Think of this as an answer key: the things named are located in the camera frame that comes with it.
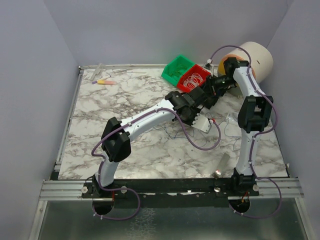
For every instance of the clear plastic tube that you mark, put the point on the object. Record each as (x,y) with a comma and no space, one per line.
(96,71)

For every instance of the clear protractor packet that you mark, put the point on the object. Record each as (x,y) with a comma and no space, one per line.
(232,116)

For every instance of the red plastic bin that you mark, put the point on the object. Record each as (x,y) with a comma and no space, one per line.
(194,77)

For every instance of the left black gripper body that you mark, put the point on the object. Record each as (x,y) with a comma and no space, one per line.
(202,93)

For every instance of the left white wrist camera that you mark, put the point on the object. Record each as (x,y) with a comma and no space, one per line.
(202,123)

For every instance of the green plastic bin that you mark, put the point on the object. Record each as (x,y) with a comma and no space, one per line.
(176,68)

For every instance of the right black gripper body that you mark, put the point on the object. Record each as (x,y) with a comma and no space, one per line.
(213,88)

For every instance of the large beige cylinder drum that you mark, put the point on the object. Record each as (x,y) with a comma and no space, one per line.
(261,60)

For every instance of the small grey staples box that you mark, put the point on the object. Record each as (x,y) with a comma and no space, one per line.
(220,168)

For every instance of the pink yellow marker pen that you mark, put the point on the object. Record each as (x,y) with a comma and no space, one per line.
(104,82)

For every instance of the black mounting base bar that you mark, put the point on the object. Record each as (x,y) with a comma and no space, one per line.
(171,192)

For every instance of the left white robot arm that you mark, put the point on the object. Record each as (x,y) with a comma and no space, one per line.
(118,134)

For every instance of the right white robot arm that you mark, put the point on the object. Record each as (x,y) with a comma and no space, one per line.
(253,116)

